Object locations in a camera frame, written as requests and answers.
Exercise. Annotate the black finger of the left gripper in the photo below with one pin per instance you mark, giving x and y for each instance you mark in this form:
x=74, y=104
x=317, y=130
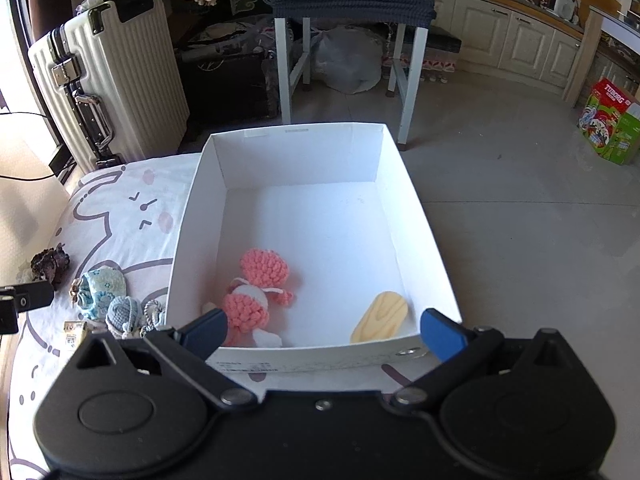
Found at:
x=20, y=298

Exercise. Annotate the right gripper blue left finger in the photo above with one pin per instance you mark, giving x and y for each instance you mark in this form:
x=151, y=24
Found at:
x=185, y=351

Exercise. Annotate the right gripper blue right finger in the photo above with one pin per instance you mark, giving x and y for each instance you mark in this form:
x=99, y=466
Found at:
x=462, y=354

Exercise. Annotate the grey-blue crochet toy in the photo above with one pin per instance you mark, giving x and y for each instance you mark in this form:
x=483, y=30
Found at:
x=124, y=317

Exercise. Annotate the blue floral drawstring pouch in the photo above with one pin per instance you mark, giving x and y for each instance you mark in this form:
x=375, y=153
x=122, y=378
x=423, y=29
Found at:
x=94, y=291

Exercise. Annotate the pink crochet doll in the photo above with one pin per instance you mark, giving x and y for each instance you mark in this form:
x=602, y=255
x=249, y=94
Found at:
x=249, y=296

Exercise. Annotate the wooden oval block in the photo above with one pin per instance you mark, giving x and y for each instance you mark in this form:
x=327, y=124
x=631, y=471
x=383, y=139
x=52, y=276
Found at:
x=382, y=319

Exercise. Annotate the white cartoon bed sheet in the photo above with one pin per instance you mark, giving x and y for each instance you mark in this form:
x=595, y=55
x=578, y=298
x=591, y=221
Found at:
x=129, y=218

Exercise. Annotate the white cardboard box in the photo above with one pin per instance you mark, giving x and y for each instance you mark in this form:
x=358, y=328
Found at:
x=335, y=201

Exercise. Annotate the cream ribbed suitcase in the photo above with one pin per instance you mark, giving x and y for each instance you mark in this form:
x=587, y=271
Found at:
x=110, y=80

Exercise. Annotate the red green cardboard box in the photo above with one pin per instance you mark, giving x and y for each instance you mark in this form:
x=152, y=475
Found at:
x=610, y=122

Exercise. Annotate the white plastic bag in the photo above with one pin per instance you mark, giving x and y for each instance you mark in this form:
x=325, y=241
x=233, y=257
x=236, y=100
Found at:
x=347, y=59

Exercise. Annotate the cream kitchen cabinets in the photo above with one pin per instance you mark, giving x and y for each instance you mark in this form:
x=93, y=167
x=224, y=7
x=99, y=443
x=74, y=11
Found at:
x=512, y=40

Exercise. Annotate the wooden table leg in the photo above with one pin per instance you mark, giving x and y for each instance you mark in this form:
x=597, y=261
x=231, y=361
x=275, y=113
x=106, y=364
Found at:
x=584, y=58

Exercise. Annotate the white table with dark cloth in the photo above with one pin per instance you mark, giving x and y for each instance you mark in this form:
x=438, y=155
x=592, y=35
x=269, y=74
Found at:
x=292, y=31

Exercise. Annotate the white kitchen appliance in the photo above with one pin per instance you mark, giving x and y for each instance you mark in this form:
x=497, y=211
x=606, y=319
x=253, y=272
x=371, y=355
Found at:
x=565, y=9

